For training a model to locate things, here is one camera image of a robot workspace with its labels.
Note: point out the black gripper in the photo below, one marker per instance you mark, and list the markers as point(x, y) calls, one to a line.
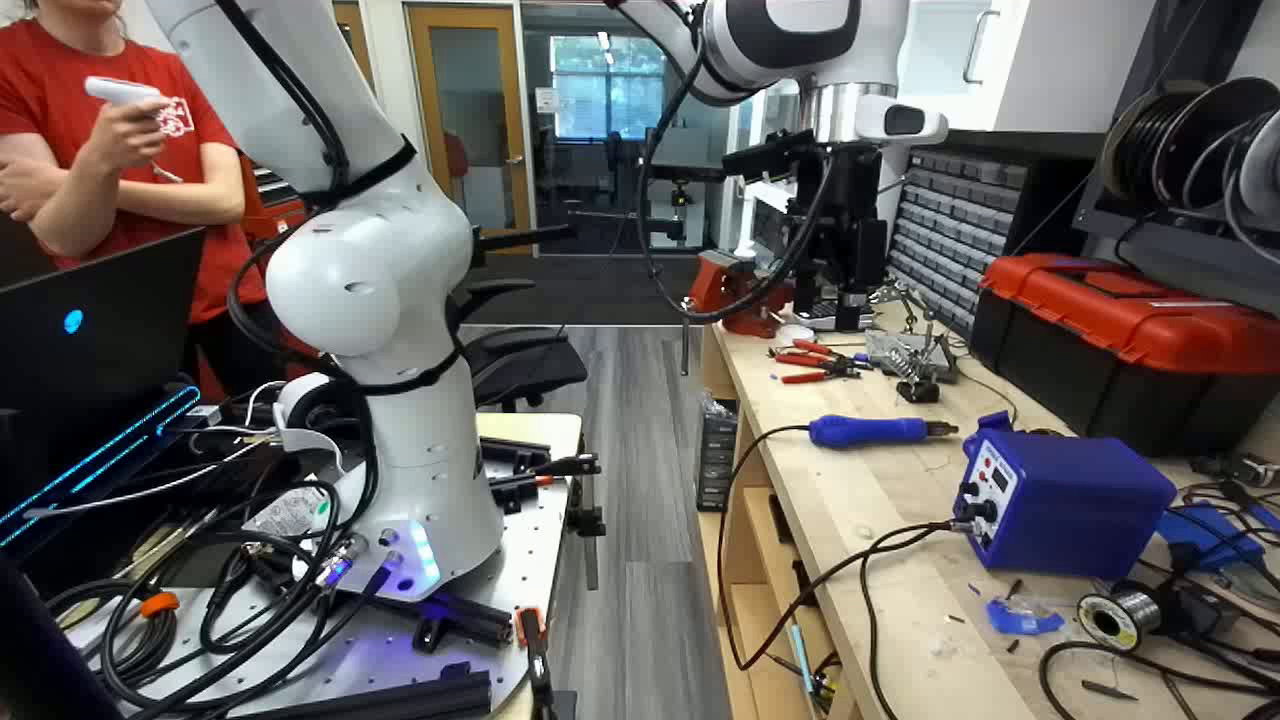
point(842, 202)

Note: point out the white handheld controller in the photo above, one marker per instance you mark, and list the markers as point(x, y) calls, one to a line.
point(119, 91)

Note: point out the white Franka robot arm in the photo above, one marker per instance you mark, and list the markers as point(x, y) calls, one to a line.
point(384, 280)

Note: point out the person bare forearm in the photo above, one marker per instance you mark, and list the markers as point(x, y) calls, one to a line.
point(144, 206)

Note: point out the person hand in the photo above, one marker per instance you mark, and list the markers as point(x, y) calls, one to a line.
point(136, 141)

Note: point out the grey parts drawer cabinet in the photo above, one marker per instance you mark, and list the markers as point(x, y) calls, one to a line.
point(947, 227)

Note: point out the red bench vise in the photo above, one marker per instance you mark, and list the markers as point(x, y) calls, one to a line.
point(723, 285)

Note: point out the red and black toolbox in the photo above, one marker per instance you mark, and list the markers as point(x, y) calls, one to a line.
point(1135, 332)

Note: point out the blue soldering station box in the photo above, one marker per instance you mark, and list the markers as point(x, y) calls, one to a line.
point(1080, 505)

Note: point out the black office chair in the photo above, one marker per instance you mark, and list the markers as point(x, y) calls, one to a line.
point(527, 355)

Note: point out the black filament spool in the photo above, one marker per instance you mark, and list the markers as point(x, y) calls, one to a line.
point(1162, 141)

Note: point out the metal robot mounting table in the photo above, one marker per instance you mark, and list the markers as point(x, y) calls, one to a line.
point(527, 560)

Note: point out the grey filament spool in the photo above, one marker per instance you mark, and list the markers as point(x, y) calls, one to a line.
point(1260, 167)

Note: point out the wooden framed door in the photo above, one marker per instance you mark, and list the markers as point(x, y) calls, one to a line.
point(421, 120)

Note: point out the black laptop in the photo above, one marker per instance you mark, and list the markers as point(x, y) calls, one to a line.
point(95, 332)

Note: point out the blue edged black case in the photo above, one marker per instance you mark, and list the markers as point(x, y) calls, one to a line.
point(95, 462)

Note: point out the person torso red shirt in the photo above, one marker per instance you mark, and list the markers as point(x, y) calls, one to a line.
point(53, 81)

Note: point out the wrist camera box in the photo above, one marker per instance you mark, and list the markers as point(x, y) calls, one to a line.
point(915, 120)

